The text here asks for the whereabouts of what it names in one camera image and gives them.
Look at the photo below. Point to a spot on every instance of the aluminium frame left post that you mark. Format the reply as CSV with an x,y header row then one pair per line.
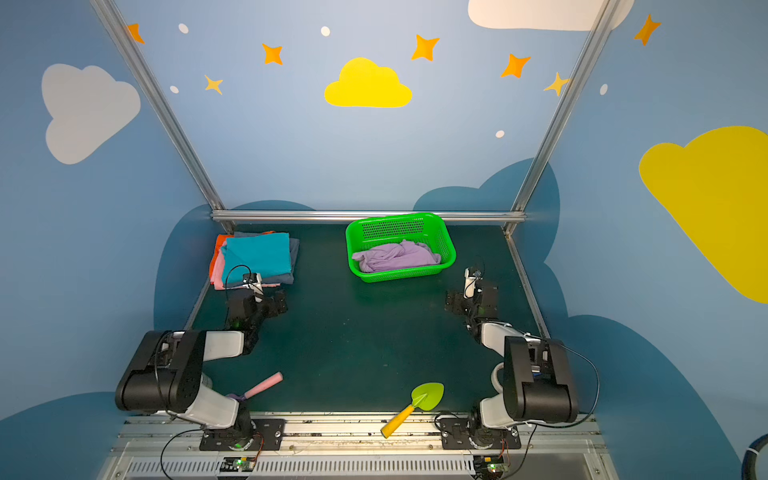
x,y
113,22

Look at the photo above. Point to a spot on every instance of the green plastic perforated basket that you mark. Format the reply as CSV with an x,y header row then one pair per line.
x,y
426,228

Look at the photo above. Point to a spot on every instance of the aluminium frame right post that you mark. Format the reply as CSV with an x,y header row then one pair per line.
x,y
584,66

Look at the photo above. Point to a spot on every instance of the green yellow toy shovel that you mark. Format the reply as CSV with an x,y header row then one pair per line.
x,y
424,397

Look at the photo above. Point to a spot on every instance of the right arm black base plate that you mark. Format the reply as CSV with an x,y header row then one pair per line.
x,y
462,433

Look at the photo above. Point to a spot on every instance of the orange folded t shirt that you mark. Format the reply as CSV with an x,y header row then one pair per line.
x,y
217,249

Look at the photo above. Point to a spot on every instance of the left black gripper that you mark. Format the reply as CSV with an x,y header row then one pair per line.
x,y
264,302

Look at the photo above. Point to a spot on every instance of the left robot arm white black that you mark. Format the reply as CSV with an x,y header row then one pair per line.
x,y
166,371

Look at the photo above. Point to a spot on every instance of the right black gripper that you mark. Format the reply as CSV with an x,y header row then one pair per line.
x,y
466,301

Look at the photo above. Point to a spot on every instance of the left circuit board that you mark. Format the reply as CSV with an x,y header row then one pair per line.
x,y
236,465

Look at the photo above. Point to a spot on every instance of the white tape roll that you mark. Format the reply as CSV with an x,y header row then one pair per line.
x,y
495,379

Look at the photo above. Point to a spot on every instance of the aluminium frame back bar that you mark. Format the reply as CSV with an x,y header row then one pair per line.
x,y
311,216

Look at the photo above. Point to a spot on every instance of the teal folded t shirt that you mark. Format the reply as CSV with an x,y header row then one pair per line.
x,y
267,255

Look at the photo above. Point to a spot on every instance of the aluminium front rail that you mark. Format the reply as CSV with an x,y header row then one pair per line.
x,y
337,445

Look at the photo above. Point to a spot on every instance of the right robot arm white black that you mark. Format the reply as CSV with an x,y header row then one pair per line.
x,y
533,382

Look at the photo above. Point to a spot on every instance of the circuit board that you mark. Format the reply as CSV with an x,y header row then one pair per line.
x,y
236,465
488,468

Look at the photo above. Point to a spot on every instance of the right circuit board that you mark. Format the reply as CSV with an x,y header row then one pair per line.
x,y
488,468

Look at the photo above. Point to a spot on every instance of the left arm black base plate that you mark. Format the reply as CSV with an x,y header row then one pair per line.
x,y
263,434

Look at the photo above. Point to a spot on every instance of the aluminium frame post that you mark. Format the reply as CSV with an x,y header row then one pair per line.
x,y
584,66
113,22

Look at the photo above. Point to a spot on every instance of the purple t shirt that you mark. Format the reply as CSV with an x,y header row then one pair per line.
x,y
396,256

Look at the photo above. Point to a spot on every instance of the pink folded t shirt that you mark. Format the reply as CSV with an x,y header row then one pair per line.
x,y
232,268

